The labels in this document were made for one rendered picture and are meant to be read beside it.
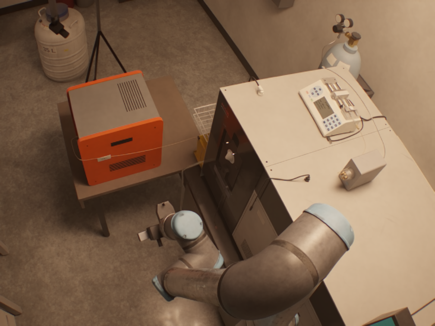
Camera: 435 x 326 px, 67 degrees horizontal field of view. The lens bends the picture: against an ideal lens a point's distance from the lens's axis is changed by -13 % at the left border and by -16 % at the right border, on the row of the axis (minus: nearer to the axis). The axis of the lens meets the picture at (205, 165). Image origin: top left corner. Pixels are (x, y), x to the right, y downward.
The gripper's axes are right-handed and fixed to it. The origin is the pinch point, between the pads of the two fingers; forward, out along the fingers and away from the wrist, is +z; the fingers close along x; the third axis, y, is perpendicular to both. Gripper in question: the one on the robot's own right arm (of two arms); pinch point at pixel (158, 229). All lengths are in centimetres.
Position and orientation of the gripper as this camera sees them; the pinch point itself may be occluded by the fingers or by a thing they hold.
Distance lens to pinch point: 146.9
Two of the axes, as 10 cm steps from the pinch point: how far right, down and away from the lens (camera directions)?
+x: 8.6, -2.7, 4.3
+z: -3.9, 2.0, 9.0
